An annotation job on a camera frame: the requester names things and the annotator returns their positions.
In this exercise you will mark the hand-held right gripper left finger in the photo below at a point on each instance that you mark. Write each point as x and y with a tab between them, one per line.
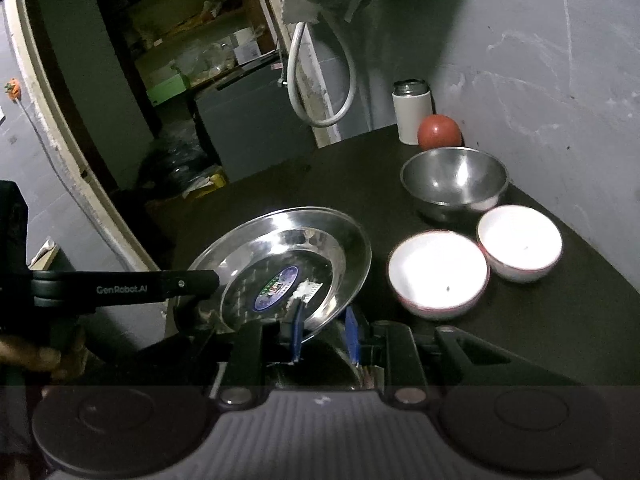
299	332

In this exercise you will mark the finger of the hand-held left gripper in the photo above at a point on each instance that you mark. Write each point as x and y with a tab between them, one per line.
125	288

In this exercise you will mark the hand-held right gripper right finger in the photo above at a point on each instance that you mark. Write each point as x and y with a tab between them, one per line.
352	335

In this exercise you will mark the steel plate with oval sticker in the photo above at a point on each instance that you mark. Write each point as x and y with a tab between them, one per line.
300	245

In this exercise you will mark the white bowl with red rim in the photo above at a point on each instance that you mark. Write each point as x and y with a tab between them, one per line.
520	240
437	272

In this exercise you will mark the steel bowl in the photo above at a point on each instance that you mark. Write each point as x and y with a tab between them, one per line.
452	185

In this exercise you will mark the person's left hand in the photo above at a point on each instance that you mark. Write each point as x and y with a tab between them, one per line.
40	357

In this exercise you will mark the cardboard box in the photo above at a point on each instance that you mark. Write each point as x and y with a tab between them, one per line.
45	255

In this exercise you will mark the yellow packet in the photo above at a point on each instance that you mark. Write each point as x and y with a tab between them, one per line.
210	184

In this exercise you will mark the black plastic bag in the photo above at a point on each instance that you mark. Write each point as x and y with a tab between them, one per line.
172	160

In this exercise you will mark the green box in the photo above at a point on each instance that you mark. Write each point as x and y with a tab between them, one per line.
167	90

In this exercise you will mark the grey cabinet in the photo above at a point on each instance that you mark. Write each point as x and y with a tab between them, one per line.
250	125

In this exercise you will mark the red ball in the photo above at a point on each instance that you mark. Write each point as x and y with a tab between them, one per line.
440	130

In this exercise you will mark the white can with metal top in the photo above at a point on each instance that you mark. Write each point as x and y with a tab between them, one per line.
411	115

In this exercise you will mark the wooden storage shelf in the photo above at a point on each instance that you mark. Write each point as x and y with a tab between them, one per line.
200	25

